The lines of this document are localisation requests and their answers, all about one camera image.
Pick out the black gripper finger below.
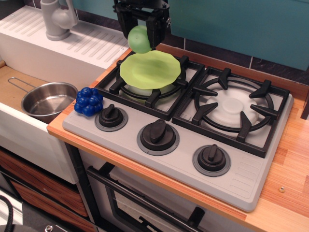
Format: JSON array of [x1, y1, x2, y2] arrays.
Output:
[[146, 16, 167, 48], [117, 11, 138, 39]]

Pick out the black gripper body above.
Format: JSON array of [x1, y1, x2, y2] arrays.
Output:
[[113, 0, 170, 28]]

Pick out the green toy pear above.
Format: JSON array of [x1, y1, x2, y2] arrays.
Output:
[[127, 25, 152, 54]]

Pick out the blue toy blueberry cluster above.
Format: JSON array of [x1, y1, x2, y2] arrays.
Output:
[[74, 87, 103, 116]]

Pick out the light green plate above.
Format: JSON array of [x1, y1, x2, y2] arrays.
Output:
[[120, 50, 181, 89]]

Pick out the white toy sink unit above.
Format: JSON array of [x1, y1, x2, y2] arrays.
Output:
[[0, 6, 128, 184]]

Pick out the small steel pot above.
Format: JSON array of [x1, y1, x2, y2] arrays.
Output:
[[8, 77, 78, 124]]

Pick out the grey toy faucet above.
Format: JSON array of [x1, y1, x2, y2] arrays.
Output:
[[40, 0, 78, 41]]

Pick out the black left burner grate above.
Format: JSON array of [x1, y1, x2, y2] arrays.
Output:
[[96, 52, 205, 120]]

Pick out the black burner grate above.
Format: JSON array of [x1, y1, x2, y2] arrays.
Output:
[[172, 67, 290, 158], [96, 52, 205, 120]]

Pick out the black left stove knob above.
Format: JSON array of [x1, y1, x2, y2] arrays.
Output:
[[95, 104, 128, 132]]

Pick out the black stove knob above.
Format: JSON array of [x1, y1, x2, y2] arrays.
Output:
[[137, 119, 180, 156], [193, 144, 231, 177], [95, 104, 128, 132]]

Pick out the black middle stove knob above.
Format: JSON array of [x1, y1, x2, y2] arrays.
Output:
[[137, 119, 180, 156]]

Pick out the grey toy stove top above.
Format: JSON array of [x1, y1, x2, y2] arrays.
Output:
[[63, 67, 294, 211]]

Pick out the black right burner grate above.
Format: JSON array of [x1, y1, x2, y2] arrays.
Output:
[[172, 67, 290, 158]]

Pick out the black right stove knob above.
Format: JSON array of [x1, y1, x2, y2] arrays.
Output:
[[193, 144, 231, 177]]

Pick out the toy oven door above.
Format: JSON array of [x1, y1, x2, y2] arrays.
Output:
[[80, 150, 249, 232]]

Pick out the wooden drawer fronts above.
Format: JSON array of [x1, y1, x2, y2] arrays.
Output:
[[0, 147, 95, 232]]

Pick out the black braided cable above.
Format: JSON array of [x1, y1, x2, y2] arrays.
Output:
[[0, 194, 14, 228]]

